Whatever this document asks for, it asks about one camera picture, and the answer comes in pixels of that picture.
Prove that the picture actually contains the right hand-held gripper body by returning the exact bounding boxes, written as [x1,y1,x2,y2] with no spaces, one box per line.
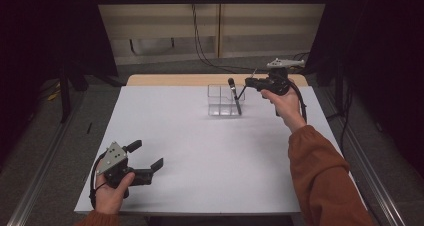
[265,57,306,97]

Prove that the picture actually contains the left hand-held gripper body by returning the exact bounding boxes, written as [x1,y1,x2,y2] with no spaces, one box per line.
[95,141,154,188]

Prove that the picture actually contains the thin black makeup brush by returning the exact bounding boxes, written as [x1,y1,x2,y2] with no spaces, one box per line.
[237,68,258,101]

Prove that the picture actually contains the black pen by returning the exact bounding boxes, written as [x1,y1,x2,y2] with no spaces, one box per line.
[227,77,243,116]

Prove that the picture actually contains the clear acrylic organizer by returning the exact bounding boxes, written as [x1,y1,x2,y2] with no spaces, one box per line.
[207,83,247,117]

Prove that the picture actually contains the person's right hand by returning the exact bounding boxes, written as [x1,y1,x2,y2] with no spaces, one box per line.
[260,85,308,134]

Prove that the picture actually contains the person's left hand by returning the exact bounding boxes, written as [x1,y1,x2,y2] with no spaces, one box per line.
[94,171,136,215]

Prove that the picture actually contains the wooden table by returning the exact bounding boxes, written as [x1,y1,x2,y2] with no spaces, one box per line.
[125,73,309,88]

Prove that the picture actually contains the black metal stand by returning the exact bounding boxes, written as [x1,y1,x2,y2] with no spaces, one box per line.
[59,64,73,124]

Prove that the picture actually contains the small yellow object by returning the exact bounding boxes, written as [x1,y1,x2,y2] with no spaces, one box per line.
[46,89,63,102]

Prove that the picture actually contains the black curtain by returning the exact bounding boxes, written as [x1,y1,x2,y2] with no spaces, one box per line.
[306,0,424,174]
[0,0,118,160]

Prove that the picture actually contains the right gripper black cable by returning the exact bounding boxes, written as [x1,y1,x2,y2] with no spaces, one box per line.
[288,80,308,124]

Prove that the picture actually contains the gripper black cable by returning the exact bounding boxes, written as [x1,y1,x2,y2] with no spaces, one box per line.
[88,150,110,210]
[288,80,308,124]

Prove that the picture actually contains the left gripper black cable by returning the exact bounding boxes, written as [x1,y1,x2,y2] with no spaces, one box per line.
[88,150,110,210]

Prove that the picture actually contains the black power cable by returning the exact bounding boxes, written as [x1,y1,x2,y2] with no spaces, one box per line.
[192,0,309,74]
[190,0,309,74]

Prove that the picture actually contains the aluminium floor rail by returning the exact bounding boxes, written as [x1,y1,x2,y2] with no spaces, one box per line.
[316,85,407,226]
[6,85,84,226]

